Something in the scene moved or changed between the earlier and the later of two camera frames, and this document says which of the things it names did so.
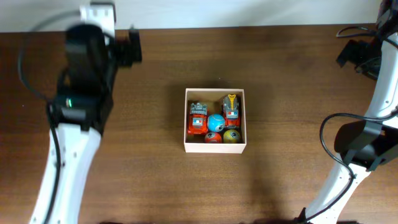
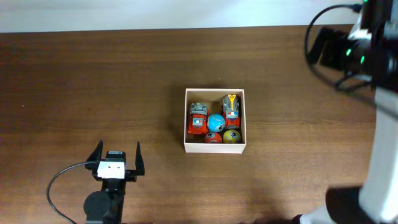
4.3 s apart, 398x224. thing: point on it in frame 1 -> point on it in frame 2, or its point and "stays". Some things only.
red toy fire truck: [198, 114] stays
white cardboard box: [196, 143] stays
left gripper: [132, 42] -> [131, 176]
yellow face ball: [231, 136] stays
